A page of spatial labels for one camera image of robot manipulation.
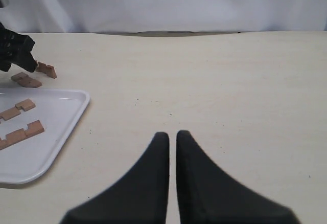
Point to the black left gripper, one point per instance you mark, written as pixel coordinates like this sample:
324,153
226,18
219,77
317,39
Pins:
16,49

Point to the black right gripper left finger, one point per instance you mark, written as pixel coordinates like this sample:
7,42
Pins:
140,196

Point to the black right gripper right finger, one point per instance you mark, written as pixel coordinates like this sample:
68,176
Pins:
207,194

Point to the white backdrop curtain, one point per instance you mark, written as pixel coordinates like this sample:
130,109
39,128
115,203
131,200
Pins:
133,16

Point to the white rectangular plastic tray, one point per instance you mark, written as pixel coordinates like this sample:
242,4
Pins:
58,110

